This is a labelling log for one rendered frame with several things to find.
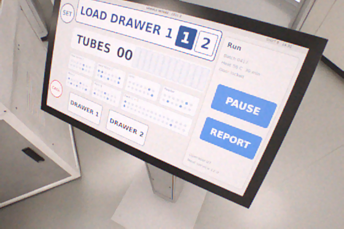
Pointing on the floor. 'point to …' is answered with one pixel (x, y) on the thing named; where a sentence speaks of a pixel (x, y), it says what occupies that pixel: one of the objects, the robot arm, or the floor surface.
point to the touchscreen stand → (159, 201)
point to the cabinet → (32, 126)
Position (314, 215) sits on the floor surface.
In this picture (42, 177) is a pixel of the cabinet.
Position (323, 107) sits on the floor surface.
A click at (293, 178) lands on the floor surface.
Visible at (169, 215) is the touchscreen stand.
